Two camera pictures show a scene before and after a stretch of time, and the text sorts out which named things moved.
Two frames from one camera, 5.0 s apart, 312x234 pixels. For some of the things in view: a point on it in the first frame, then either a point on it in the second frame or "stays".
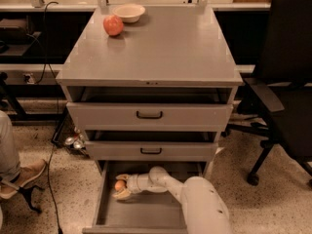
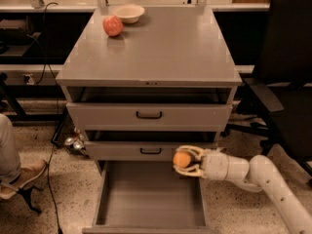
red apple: (113, 25) stays
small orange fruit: (119, 185) to (181, 159)
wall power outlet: (31, 80) stays
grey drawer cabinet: (150, 85) stays
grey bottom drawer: (157, 212) stays
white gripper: (134, 183) to (214, 164)
